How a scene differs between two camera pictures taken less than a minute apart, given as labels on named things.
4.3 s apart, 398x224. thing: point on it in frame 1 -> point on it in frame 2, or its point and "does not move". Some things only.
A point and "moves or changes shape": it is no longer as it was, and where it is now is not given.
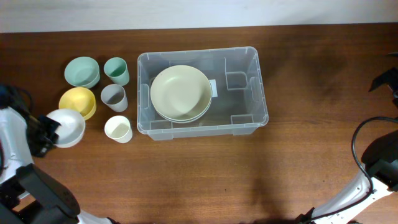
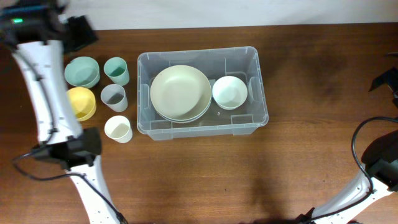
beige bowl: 181,92 does not move
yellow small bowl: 79,99 does not move
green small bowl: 82,72 does not move
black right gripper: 391,79 does not move
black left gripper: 42,151 -> 87,32
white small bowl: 72,128 moves or changes shape
